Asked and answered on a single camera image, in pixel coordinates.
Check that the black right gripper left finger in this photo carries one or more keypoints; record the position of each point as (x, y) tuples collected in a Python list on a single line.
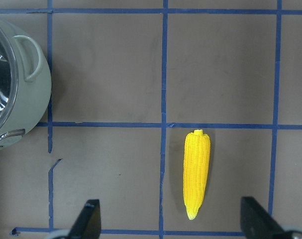
[(88, 223)]

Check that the green electric cooking pot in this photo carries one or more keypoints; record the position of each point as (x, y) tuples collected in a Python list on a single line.
[(25, 84)]

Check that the yellow corn cob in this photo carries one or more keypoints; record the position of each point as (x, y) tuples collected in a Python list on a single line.
[(195, 170)]

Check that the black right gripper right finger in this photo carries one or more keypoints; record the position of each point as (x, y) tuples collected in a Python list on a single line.
[(256, 223)]

